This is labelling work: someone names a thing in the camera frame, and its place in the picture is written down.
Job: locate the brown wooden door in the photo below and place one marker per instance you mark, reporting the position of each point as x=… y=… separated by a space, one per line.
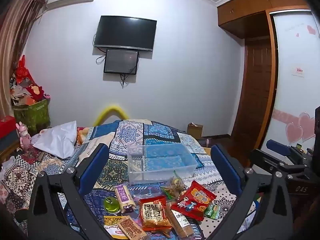
x=255 y=92

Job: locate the small green snack packet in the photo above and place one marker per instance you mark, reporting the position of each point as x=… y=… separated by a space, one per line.
x=212 y=210

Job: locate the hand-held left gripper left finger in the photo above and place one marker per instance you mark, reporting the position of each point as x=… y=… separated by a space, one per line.
x=96 y=166

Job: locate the white heart sticker sliding door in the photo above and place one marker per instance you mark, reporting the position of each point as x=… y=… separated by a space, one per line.
x=292 y=80

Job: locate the wooden wardrobe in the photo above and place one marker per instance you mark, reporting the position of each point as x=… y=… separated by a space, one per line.
x=250 y=12

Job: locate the brown patterned snack bar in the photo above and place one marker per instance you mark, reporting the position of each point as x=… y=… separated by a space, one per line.
x=131 y=228

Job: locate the yellow snack packet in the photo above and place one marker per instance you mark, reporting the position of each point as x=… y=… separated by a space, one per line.
x=111 y=222

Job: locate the green storage box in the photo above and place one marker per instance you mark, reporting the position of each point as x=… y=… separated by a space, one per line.
x=32 y=116

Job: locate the clear bag of wrapped candies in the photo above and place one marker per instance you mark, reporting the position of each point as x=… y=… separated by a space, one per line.
x=175 y=183

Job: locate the white plastic bag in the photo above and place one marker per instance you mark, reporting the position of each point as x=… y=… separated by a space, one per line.
x=56 y=141

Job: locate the patterned patchwork blanket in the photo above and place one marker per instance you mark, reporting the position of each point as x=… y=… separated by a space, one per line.
x=120 y=135

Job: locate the pink bunny figurine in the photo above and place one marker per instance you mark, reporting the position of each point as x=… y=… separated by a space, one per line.
x=24 y=137

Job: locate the small black wall monitor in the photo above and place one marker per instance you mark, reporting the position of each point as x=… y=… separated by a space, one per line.
x=121 y=61

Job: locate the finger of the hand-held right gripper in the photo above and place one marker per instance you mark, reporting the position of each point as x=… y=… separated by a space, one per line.
x=272 y=161
x=277 y=147

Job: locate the green jelly cup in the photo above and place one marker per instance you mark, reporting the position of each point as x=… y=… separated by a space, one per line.
x=112 y=205

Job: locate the red snack packet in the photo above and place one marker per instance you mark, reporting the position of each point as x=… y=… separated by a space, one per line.
x=193 y=200

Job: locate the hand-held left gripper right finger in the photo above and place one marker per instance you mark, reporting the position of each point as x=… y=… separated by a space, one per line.
x=225 y=170

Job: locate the pile of red fabric decorations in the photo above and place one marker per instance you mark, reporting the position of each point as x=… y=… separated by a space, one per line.
x=27 y=85

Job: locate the cardboard box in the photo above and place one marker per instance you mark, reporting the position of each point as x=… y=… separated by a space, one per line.
x=195 y=130

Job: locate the black wall television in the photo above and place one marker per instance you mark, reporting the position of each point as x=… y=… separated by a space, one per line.
x=125 y=32

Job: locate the brown striped curtain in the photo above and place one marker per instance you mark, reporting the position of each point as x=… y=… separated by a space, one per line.
x=17 y=30

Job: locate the brown cracker pack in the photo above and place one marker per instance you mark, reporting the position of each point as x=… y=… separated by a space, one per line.
x=181 y=223

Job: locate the clear plastic storage box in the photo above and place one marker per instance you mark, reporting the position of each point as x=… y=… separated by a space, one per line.
x=160 y=162

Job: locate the orange bean snack packet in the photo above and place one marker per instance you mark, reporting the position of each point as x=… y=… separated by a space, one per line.
x=153 y=213

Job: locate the purple snack bar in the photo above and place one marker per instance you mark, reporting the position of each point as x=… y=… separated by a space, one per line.
x=123 y=197

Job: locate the red gift box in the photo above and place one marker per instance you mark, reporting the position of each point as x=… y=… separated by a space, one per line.
x=7 y=127

